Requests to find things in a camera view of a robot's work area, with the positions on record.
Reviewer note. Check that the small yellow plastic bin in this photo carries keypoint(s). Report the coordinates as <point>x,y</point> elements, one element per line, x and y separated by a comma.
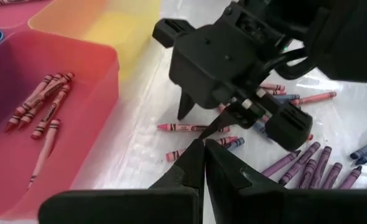
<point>109,28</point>

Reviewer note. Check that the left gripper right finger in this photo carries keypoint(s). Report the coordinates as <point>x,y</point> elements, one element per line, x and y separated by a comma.
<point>280,208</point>

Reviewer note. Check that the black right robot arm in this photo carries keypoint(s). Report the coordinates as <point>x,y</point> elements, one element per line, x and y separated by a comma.
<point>342,37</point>

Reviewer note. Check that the pink crayon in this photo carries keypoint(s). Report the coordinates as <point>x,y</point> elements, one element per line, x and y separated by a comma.
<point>276,92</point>
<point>175,154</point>
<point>15,2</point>
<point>183,127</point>
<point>272,86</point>
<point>224,106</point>

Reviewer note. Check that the large pink plastic bin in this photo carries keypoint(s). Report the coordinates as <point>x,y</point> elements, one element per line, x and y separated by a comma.
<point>9,15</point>

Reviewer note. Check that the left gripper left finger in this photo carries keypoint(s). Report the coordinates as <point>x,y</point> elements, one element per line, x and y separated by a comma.
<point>124,208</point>

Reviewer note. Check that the small pink plastic bin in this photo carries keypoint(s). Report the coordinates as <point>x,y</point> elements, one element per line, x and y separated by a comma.
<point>87,124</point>

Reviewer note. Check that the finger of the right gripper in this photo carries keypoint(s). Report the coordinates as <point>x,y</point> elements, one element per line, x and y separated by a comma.
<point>185,105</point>
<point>217,126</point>

